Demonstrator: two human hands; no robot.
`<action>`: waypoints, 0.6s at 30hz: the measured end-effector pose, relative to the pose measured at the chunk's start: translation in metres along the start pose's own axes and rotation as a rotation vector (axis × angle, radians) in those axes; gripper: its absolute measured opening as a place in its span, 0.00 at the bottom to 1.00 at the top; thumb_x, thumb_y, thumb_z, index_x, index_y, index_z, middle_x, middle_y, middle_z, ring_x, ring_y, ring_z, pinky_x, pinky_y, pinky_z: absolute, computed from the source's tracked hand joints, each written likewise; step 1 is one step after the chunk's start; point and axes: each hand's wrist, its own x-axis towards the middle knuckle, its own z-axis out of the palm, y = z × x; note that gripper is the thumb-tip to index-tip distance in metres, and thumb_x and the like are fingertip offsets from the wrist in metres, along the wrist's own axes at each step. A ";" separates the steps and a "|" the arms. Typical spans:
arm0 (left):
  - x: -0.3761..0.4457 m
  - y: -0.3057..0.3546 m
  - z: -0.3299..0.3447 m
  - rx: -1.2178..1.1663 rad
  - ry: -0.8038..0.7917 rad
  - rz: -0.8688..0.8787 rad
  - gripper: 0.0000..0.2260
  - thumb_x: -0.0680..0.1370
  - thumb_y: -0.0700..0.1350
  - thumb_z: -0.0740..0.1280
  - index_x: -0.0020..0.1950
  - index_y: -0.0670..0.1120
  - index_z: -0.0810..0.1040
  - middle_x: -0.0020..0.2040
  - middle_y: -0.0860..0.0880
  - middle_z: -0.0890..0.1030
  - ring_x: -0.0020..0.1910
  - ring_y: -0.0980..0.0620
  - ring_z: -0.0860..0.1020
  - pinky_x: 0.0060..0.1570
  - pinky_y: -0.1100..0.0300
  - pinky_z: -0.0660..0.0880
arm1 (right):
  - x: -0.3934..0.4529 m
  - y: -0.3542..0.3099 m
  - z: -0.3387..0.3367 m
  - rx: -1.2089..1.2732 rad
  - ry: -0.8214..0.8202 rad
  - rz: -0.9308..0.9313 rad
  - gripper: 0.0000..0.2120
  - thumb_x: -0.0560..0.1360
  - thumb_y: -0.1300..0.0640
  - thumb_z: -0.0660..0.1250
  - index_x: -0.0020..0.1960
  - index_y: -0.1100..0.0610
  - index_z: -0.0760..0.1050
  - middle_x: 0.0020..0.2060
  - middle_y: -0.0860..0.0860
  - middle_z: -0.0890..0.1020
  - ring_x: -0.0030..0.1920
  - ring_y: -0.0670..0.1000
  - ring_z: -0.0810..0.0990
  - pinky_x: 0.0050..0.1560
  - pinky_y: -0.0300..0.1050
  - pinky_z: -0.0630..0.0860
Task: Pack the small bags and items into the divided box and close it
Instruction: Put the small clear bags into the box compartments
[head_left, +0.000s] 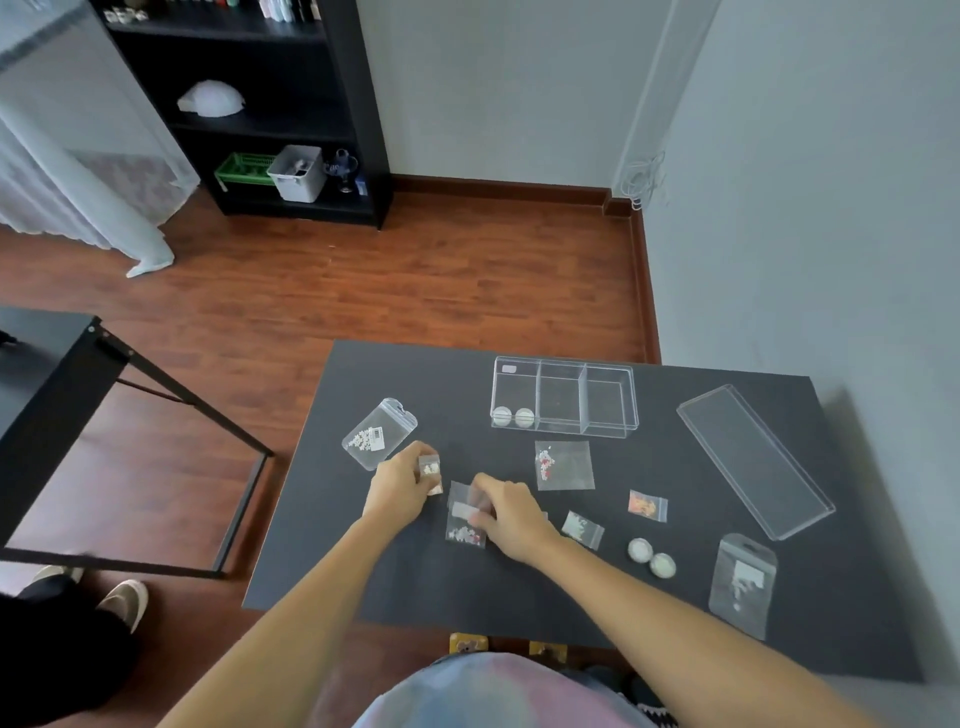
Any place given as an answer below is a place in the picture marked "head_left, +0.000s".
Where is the white wall cable conduit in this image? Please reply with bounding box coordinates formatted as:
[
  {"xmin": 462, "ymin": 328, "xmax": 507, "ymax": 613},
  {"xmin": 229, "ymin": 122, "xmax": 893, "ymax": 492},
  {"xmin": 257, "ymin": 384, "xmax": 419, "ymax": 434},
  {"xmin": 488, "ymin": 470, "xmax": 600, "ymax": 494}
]
[{"xmin": 612, "ymin": 0, "xmax": 723, "ymax": 198}]

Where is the dark blue glass object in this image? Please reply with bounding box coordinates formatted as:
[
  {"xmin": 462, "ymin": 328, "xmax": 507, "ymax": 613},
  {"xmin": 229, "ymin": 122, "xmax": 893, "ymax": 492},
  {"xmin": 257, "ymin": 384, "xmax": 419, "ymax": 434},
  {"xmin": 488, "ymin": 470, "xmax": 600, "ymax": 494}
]
[{"xmin": 324, "ymin": 148, "xmax": 360, "ymax": 196}]

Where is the person's left forearm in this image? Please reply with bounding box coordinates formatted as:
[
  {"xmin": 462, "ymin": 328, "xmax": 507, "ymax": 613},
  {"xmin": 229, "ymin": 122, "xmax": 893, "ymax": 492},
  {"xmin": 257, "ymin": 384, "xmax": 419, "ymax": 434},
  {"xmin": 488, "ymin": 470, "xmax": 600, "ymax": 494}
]
[{"xmin": 156, "ymin": 511, "xmax": 399, "ymax": 728}]

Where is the green plastic basket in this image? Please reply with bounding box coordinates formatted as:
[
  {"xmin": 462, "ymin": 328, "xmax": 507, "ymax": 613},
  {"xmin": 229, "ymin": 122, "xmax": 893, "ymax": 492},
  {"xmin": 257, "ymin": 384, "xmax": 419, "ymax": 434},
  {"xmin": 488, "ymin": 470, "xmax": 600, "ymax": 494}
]
[{"xmin": 214, "ymin": 152, "xmax": 279, "ymax": 189}]

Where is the white dome-shaped object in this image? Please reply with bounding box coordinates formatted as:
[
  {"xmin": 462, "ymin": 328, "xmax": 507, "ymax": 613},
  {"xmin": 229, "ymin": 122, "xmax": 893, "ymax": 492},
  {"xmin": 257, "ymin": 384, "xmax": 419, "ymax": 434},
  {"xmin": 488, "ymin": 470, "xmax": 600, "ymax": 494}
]
[{"xmin": 177, "ymin": 79, "xmax": 247, "ymax": 119}]

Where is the white plastic storage bin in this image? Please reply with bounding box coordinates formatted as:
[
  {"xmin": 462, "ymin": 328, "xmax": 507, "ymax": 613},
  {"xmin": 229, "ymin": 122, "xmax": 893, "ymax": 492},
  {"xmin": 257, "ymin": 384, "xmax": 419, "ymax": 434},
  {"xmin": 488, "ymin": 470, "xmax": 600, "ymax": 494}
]
[{"xmin": 267, "ymin": 144, "xmax": 327, "ymax": 204}]

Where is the large clear hang pouch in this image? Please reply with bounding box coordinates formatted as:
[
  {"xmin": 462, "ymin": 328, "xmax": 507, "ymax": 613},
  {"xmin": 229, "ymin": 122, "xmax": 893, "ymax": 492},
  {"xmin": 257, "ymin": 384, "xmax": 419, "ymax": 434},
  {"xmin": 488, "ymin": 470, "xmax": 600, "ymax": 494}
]
[{"xmin": 708, "ymin": 533, "xmax": 780, "ymax": 643}]

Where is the white coiled cable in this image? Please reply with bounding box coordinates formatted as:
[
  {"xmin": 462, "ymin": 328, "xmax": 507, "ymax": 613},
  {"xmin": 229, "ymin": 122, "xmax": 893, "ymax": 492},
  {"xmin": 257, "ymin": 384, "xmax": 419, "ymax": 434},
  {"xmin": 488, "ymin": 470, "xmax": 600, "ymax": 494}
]
[{"xmin": 619, "ymin": 150, "xmax": 670, "ymax": 213}]

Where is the pastel tie-dye shirt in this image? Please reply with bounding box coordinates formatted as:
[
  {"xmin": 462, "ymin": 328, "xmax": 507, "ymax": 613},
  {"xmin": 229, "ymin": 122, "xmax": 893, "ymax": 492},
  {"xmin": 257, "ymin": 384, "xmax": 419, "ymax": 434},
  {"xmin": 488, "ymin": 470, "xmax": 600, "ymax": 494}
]
[{"xmin": 358, "ymin": 651, "xmax": 639, "ymax": 728}]

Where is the clear pouch with white beads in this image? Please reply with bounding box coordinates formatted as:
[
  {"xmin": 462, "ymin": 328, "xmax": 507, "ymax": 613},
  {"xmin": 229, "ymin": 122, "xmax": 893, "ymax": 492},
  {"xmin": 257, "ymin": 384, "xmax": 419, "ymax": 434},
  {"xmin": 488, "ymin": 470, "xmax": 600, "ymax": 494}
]
[{"xmin": 342, "ymin": 397, "xmax": 419, "ymax": 472}]

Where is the black metal-frame table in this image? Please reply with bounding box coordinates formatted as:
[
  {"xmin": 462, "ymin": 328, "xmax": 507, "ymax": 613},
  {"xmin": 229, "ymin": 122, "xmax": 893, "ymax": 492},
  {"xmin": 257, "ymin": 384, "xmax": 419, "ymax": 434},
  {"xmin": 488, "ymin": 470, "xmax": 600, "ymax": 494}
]
[{"xmin": 0, "ymin": 306, "xmax": 276, "ymax": 581}]

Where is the clear plastic box lid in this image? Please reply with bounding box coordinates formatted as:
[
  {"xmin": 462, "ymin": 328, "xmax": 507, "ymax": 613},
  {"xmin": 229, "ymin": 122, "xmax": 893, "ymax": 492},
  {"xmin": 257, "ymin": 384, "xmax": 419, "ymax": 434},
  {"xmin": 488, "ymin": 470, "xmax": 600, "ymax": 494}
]
[{"xmin": 675, "ymin": 384, "xmax": 837, "ymax": 543}]

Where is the clear bag with mixed beads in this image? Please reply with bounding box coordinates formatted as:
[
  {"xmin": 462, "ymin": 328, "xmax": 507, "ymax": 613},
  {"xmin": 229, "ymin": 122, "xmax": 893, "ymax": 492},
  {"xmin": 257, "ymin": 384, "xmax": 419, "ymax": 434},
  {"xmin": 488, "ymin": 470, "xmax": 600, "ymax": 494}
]
[{"xmin": 445, "ymin": 480, "xmax": 498, "ymax": 549}]

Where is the small bag with pale beads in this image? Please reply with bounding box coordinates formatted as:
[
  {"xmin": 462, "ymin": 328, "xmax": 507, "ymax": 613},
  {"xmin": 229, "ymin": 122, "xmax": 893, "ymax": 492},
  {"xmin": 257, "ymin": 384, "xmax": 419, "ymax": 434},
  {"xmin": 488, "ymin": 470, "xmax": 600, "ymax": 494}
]
[{"xmin": 560, "ymin": 510, "xmax": 606, "ymax": 552}]

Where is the row of small shelf items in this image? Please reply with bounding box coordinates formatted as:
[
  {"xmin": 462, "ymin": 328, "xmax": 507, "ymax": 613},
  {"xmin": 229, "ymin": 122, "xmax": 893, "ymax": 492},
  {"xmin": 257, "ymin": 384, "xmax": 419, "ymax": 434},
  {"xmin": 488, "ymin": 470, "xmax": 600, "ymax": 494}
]
[{"xmin": 102, "ymin": 0, "xmax": 324, "ymax": 27}]

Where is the white sheer curtain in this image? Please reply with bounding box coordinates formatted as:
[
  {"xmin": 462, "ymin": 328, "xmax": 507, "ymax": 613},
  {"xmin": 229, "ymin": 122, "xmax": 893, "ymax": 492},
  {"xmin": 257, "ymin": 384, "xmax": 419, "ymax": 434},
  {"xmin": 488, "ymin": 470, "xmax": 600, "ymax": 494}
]
[{"xmin": 0, "ymin": 0, "xmax": 202, "ymax": 279}]

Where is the clear compartment organiser box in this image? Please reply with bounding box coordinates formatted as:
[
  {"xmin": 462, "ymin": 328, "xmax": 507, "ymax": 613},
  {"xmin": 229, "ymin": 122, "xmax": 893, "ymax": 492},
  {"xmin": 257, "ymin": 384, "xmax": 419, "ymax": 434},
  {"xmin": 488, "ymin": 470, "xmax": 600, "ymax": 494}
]
[{"xmin": 490, "ymin": 355, "xmax": 641, "ymax": 437}]

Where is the clear bag with red beads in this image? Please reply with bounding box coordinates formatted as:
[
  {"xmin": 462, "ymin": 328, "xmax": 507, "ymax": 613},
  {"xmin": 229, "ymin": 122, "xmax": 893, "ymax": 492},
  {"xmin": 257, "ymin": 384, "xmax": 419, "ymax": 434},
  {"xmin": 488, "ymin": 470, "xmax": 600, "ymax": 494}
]
[{"xmin": 534, "ymin": 440, "xmax": 596, "ymax": 492}]

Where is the small bag with orange beads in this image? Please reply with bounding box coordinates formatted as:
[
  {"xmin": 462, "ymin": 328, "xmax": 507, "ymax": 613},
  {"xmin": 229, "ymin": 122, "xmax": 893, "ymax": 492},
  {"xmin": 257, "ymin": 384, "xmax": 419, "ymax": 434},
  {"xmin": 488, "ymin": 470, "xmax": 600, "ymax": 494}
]
[{"xmin": 627, "ymin": 489, "xmax": 669, "ymax": 525}]

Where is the black bookshelf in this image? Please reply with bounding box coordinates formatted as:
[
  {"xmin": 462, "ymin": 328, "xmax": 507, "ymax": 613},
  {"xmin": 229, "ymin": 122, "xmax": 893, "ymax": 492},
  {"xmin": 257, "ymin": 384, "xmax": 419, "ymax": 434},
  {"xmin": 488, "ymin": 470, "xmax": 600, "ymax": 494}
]
[{"xmin": 90, "ymin": 0, "xmax": 394, "ymax": 231}]

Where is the person's left hand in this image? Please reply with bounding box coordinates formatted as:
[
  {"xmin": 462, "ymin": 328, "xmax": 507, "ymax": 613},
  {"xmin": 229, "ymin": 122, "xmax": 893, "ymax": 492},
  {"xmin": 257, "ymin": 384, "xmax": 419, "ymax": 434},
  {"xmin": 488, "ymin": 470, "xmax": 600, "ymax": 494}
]
[{"xmin": 363, "ymin": 441, "xmax": 444, "ymax": 531}]

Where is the person's right forearm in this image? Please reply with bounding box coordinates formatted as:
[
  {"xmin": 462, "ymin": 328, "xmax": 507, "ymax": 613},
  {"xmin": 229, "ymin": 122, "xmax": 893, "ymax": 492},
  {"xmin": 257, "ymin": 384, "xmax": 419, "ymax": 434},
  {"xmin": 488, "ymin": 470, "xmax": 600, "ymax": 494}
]
[{"xmin": 525, "ymin": 536, "xmax": 880, "ymax": 728}]

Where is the person's right hand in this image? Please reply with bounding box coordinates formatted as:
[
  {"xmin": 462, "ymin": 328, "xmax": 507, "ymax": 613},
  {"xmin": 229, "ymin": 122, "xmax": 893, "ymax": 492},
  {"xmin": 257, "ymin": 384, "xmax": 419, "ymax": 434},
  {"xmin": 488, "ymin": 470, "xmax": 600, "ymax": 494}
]
[{"xmin": 471, "ymin": 472, "xmax": 565, "ymax": 569}]

